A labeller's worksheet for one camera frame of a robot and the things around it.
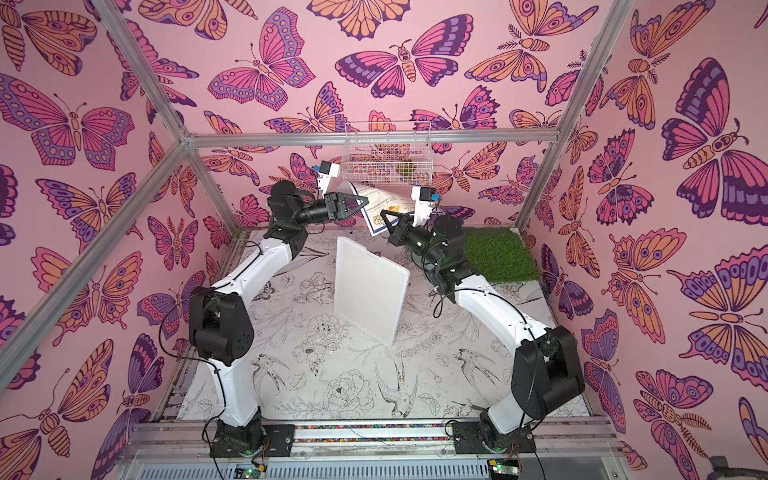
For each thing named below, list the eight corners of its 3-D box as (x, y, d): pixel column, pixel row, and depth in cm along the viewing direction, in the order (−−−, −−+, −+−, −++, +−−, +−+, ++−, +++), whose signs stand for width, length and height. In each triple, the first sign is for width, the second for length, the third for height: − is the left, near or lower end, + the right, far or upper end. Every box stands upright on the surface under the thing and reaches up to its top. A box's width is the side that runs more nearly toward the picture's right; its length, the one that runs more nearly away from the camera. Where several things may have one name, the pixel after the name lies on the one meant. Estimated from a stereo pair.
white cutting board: (335, 313, 99) (317, 257, 76) (352, 293, 104) (339, 235, 81) (392, 347, 91) (392, 296, 69) (407, 324, 96) (411, 269, 73)
